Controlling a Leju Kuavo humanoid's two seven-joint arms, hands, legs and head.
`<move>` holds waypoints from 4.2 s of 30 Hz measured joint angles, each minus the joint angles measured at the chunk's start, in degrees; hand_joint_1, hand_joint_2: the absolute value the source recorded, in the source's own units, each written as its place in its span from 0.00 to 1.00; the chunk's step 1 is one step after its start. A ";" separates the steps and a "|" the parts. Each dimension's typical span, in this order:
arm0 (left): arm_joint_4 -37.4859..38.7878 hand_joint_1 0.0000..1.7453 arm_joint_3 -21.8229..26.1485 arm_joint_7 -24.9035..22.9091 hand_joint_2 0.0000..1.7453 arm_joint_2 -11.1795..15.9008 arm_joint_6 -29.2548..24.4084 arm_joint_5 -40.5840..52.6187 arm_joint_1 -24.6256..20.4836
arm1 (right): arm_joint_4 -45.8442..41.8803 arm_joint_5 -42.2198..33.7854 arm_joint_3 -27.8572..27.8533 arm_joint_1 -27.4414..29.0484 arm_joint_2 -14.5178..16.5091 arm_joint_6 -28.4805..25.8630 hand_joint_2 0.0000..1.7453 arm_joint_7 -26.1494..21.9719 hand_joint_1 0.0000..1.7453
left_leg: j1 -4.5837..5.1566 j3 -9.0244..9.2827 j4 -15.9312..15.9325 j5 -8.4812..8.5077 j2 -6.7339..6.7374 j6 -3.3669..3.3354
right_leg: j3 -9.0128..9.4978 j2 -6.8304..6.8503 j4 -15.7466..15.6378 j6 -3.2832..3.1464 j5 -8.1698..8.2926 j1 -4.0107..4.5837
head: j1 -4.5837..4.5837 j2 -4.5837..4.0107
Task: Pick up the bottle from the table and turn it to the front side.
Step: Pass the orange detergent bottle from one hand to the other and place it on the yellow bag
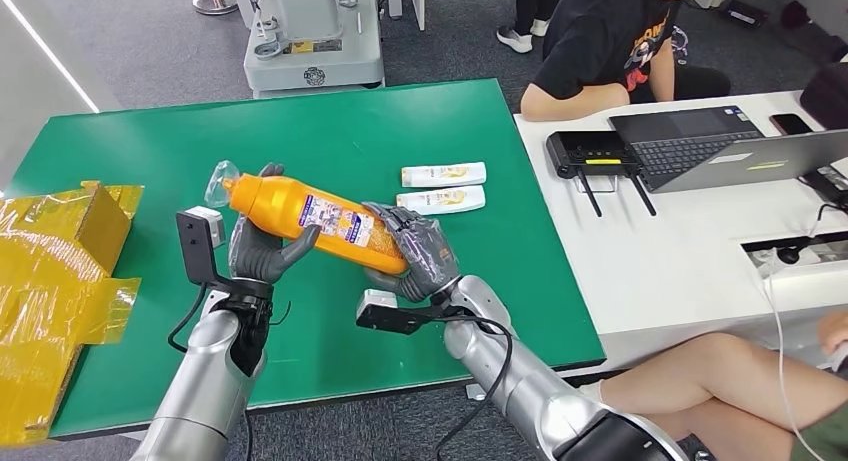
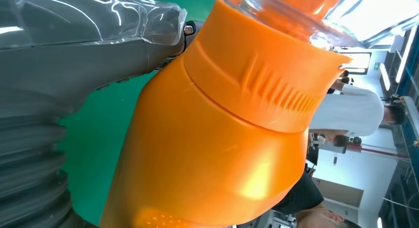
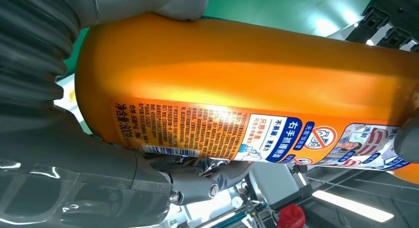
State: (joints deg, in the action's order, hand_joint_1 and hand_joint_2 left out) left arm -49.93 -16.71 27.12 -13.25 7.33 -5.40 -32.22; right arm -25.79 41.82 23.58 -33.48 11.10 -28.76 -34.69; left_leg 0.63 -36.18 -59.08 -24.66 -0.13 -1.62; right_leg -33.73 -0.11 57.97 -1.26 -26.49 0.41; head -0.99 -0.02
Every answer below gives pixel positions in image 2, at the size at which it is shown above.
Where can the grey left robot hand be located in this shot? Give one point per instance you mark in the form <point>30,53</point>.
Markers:
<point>75,56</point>

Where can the orange bottle with clear cap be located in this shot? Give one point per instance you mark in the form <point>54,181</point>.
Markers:
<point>212,138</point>

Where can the seated person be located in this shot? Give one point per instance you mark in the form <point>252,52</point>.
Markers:
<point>301,193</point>

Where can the standing person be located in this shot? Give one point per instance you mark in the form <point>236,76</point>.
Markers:
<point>350,112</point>

